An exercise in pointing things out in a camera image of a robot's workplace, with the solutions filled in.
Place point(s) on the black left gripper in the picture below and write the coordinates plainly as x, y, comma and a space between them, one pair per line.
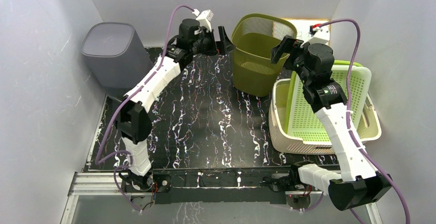
225, 45

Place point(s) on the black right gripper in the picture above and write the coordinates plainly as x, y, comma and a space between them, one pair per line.
286, 46

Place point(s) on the olive green slatted bin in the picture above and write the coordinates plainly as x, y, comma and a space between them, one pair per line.
253, 37

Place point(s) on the lime green perforated basket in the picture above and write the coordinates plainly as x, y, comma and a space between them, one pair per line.
303, 123

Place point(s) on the grey slatted bin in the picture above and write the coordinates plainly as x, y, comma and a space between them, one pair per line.
116, 56

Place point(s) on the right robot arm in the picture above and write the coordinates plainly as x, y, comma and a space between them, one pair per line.
359, 182

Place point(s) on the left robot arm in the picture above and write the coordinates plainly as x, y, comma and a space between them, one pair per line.
133, 120

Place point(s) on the yellow framed whiteboard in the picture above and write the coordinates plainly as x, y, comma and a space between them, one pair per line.
302, 25

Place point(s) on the cream perforated plastic basket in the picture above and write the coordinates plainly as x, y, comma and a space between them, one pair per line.
369, 128

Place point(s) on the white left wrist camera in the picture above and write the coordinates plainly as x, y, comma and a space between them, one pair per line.
204, 18

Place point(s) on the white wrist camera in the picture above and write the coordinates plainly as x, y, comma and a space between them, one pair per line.
315, 35
204, 18

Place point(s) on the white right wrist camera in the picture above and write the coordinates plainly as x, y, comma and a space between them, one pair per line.
315, 35

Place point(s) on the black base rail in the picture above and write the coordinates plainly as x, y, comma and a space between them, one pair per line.
271, 184

